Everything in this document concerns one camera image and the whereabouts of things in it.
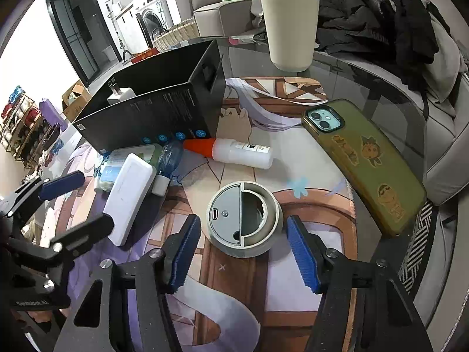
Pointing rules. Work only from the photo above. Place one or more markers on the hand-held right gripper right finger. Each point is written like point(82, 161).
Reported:
point(302, 256)

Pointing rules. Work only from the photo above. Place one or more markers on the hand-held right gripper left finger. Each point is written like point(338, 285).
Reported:
point(183, 253)

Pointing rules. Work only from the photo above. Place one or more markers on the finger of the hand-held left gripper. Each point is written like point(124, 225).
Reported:
point(62, 185)
point(86, 227)

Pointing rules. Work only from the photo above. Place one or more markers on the white power bank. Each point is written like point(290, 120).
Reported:
point(128, 198)

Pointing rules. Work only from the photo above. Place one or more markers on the grey round device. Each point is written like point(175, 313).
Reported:
point(223, 212)

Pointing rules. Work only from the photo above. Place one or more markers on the green translucent case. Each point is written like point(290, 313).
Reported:
point(141, 154)

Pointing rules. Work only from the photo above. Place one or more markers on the small blue bottle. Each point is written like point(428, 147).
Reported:
point(170, 157)

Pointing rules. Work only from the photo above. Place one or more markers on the phone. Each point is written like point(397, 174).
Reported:
point(366, 161)

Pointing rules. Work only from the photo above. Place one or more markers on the white glue bottle orange cap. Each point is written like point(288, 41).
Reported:
point(242, 152)

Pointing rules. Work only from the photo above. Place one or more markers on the black cardboard box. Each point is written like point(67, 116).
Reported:
point(165, 113)

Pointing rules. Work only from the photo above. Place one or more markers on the wooden shoe rack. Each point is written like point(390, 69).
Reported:
point(25, 128)

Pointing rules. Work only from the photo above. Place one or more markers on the brown cardboard box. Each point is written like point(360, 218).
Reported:
point(75, 99)

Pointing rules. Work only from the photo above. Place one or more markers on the printed desk mat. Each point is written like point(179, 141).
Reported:
point(256, 176)

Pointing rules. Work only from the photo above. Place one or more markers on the white plug charger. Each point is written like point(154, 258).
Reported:
point(122, 95)

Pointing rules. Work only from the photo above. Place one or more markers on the herringbone patterned rug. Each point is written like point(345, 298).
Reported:
point(417, 249)

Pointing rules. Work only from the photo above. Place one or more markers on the small white bin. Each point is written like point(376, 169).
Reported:
point(110, 54)

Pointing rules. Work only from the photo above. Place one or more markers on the mop with stand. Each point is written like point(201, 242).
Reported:
point(122, 40)

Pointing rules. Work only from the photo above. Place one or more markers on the black framed glass door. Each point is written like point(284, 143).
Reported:
point(73, 25)

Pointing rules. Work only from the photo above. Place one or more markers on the grey sofa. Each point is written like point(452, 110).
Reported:
point(445, 161)

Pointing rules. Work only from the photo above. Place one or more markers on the wicker basket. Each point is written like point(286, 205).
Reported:
point(176, 36)

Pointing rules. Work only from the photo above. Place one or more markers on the white washing machine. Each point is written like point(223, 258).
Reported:
point(154, 18)

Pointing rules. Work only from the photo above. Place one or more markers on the cream tumbler cup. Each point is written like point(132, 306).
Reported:
point(289, 29)

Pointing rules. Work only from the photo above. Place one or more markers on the grey garment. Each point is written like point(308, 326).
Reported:
point(449, 66)

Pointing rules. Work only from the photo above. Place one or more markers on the black puffer jacket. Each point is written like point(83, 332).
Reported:
point(340, 11)

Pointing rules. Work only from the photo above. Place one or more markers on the black garment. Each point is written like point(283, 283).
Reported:
point(406, 25)

